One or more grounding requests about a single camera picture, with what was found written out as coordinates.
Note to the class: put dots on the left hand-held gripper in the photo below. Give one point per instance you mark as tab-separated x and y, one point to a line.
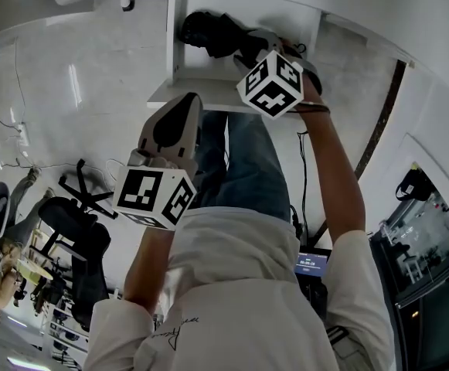
147	195

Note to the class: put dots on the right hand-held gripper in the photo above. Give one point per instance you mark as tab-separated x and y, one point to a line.
272	87

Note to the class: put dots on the black cloth item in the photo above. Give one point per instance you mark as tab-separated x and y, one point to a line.
216	37

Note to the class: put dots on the white drawer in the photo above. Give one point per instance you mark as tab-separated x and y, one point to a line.
205	70

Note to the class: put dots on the black shoulder bag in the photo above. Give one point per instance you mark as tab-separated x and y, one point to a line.
415	186

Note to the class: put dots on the person's left forearm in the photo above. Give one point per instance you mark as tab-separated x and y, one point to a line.
150	261

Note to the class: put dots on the person's right forearm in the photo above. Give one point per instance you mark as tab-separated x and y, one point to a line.
332	168

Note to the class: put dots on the person's right hand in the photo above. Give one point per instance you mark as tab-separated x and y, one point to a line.
291	48

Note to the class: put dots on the dark floor strip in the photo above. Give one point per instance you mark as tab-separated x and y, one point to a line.
382	118

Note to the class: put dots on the black office chair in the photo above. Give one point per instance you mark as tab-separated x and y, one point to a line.
89	253

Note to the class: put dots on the white power strip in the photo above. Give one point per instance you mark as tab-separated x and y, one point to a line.
23	134

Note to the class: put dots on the person's white shirt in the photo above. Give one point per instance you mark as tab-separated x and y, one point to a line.
247	303

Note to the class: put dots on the black tablet screen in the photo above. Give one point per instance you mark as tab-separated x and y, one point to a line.
312	264

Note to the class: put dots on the pale yellow round table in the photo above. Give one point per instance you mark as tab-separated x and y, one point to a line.
35	271

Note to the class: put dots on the white shelf rack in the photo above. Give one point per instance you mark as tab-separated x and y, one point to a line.
67	334

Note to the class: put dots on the dark framed window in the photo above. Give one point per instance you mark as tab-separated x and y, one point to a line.
433	253

